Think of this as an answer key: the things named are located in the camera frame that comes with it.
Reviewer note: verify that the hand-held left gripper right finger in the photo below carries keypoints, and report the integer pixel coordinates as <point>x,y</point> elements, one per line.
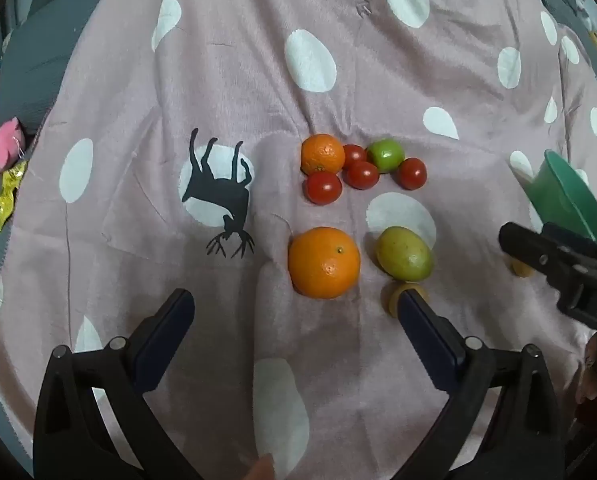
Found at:
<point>421,325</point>

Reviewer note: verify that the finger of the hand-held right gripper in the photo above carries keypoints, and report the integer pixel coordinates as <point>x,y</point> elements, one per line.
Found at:
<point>578,242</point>
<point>523,245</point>

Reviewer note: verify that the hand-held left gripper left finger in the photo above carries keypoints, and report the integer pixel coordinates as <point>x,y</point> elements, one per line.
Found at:
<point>171,320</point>

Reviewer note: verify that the small yellow fruit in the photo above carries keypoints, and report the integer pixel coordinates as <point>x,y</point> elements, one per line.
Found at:
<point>520,270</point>
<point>393,302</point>

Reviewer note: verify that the green plastic bowl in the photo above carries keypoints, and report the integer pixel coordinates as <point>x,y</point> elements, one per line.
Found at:
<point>568,195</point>

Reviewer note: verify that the green mango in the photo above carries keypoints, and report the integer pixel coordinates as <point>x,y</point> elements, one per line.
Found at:
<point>404,252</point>

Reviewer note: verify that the large orange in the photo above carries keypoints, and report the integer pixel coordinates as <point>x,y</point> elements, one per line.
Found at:
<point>324,262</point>

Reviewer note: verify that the red tomato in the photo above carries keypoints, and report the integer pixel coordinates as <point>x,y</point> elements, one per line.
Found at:
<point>362,176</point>
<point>411,173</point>
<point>356,154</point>
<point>322,188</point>

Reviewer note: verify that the small round green fruit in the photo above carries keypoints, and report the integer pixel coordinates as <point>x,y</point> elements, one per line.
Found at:
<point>386,155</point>

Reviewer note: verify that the small orange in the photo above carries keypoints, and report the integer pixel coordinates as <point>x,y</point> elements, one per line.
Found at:
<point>322,154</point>

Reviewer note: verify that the person's left hand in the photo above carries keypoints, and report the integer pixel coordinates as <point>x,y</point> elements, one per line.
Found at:
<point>262,467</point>

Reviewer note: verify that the yellow foil wrapper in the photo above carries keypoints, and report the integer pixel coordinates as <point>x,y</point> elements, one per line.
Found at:
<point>6,200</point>

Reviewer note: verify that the pink dotted blanket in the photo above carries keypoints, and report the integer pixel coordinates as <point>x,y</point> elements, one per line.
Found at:
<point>228,85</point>

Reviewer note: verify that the pink plush toy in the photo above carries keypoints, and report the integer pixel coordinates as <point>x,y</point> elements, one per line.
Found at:
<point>3,145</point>

